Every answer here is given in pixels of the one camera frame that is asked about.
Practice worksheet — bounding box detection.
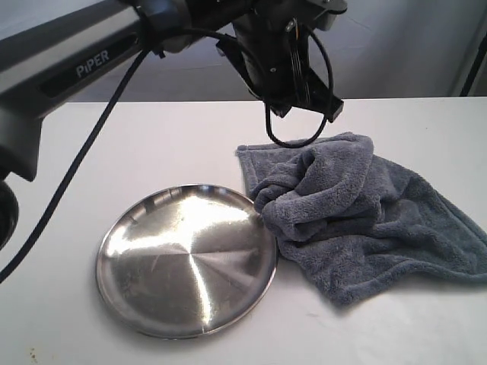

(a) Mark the white backdrop curtain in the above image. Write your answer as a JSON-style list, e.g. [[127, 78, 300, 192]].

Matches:
[[0, 0, 487, 103]]

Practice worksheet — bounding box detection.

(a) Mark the round stainless steel plate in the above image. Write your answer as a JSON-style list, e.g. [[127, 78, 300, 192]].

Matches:
[[95, 184, 278, 339]]

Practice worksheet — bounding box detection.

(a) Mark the grey-blue fleece towel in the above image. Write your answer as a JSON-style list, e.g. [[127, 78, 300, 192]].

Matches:
[[236, 132, 486, 307]]

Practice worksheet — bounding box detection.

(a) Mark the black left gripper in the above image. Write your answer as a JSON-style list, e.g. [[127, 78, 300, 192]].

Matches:
[[217, 14, 343, 122]]

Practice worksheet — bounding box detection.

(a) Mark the black light stand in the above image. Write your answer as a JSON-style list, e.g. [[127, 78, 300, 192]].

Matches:
[[459, 34, 487, 97]]

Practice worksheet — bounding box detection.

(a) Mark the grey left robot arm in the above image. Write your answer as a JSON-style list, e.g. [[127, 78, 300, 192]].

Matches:
[[1, 1, 348, 181]]

